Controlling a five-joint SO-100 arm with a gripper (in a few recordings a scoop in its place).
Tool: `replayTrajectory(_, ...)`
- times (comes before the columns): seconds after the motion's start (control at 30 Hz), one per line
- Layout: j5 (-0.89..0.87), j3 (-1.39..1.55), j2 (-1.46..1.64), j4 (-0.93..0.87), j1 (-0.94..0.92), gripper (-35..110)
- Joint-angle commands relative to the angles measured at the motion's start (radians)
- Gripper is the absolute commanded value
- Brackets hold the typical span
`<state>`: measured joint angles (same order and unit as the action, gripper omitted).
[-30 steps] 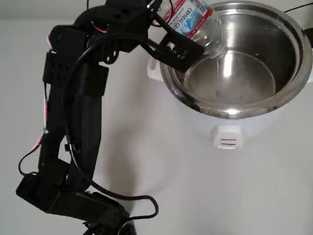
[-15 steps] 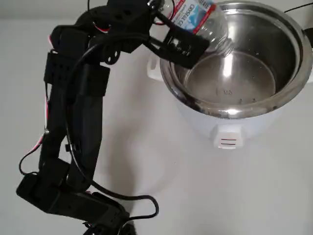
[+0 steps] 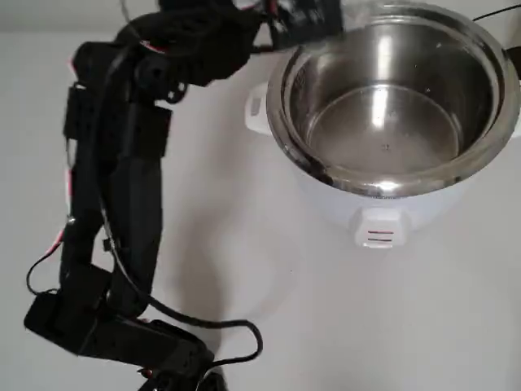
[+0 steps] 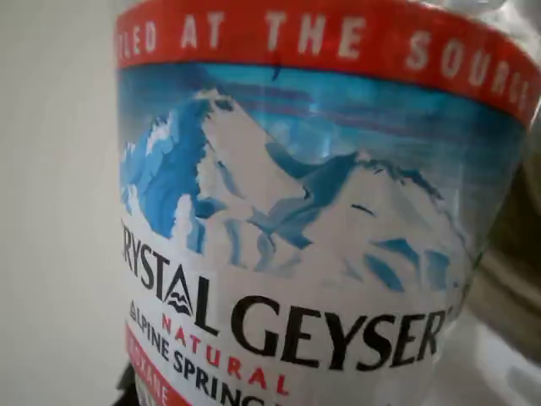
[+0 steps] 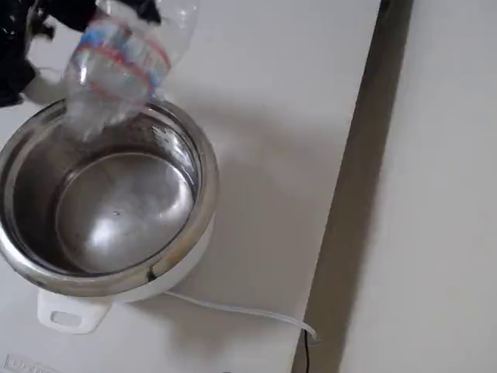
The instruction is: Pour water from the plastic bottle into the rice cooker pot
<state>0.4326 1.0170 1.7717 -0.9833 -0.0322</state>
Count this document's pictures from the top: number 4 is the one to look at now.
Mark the clear plastic water bottle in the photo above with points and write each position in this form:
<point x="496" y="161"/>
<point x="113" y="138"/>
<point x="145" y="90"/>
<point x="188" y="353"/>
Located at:
<point x="296" y="211"/>

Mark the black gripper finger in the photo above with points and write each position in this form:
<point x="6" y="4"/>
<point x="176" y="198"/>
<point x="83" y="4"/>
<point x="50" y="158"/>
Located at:
<point x="127" y="387"/>

